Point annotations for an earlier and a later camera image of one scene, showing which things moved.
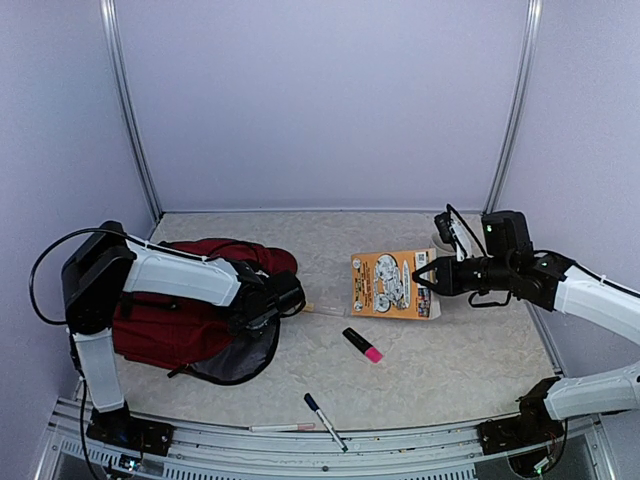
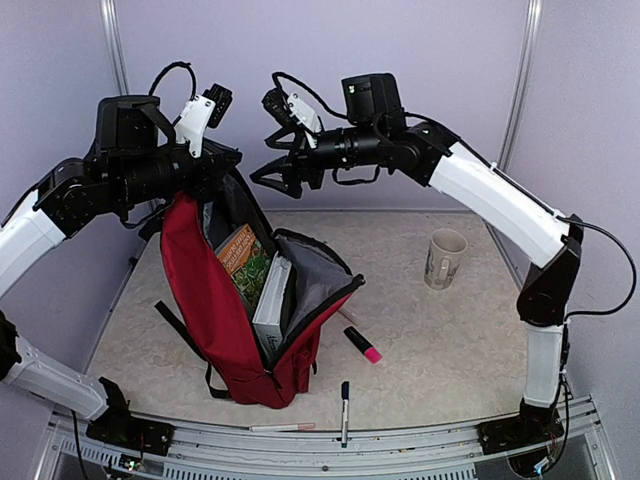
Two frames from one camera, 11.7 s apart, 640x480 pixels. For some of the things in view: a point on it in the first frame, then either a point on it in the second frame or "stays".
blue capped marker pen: (310, 400) to (345, 413)
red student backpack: (195, 337) to (215, 318)
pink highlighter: (371, 352) stays
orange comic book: (382, 286) to (247, 261)
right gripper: (447, 283) to (285, 167)
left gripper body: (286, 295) to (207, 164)
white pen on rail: (289, 427) stays
